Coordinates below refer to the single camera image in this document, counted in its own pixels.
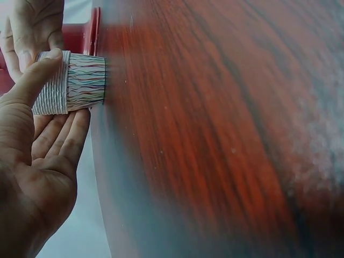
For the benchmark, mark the person's right hand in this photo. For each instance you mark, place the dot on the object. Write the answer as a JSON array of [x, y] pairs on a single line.
[[35, 24]]

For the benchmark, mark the person's left hand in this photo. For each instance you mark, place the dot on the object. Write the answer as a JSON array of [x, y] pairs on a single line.
[[32, 182]]

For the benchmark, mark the person's right fingers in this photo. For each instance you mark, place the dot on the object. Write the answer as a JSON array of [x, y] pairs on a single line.
[[16, 53]]

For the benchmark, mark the stack of patterned paper cups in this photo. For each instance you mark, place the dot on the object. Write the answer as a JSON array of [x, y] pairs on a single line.
[[80, 83]]

